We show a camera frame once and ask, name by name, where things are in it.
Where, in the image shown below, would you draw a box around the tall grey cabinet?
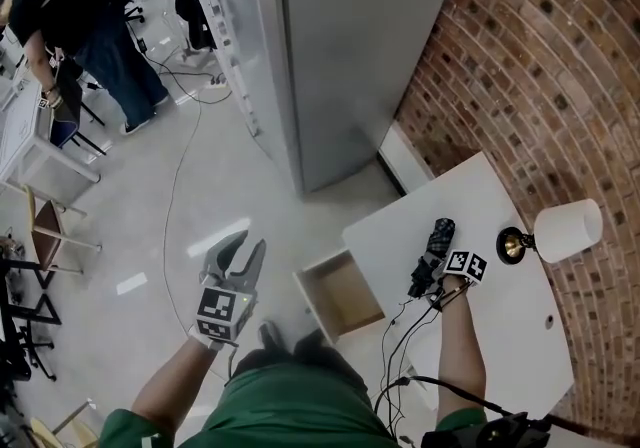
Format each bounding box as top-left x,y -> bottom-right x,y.
216,0 -> 470,196

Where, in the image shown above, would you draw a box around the white drawer with wooden bottom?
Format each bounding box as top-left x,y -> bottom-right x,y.
292,247 -> 387,346

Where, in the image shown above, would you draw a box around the black hanging bag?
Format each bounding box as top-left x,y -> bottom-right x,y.
171,0 -> 217,53

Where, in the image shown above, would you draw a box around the white shade table lamp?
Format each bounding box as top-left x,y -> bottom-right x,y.
495,197 -> 604,267

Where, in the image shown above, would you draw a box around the person's right forearm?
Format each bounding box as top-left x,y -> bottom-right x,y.
436,284 -> 488,433

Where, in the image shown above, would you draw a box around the light wooden chair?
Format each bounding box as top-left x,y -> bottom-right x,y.
28,397 -> 100,448

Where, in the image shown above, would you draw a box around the brown seat wooden chair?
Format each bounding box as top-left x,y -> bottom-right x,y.
21,184 -> 104,278

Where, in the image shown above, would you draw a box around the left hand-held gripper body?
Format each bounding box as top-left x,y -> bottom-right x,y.
193,267 -> 260,348

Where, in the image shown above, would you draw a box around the dark umbrella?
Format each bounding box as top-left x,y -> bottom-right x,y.
406,217 -> 458,301

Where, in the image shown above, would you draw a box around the black waist pack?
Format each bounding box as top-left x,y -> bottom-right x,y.
421,412 -> 552,448

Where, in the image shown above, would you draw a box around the person's green shirt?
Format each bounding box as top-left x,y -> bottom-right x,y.
98,360 -> 490,448

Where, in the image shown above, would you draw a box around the person's left hand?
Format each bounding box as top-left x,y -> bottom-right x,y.
188,327 -> 227,352

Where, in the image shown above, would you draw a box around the white desk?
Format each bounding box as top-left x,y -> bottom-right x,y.
341,151 -> 576,421

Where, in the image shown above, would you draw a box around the person's black left shoe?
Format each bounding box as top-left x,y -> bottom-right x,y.
257,320 -> 285,353

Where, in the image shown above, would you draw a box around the dark chair with black legs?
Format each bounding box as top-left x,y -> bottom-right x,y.
48,59 -> 109,158

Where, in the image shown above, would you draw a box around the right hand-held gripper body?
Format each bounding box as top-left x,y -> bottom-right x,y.
428,249 -> 489,310

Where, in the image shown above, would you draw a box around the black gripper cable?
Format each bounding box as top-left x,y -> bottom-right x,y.
226,342 -> 242,381
373,284 -> 504,443

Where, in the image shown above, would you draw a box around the person's black trousers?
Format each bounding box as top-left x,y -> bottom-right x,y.
233,327 -> 370,388

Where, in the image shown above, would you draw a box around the thin floor cable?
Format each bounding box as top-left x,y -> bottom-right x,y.
161,94 -> 205,338

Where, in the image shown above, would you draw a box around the person's left forearm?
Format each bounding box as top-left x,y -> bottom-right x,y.
130,335 -> 222,438

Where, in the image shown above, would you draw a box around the white table with black frame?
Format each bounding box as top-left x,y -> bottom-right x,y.
0,254 -> 65,383

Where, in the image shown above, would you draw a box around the white shelf rack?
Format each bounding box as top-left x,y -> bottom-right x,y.
185,0 -> 262,138

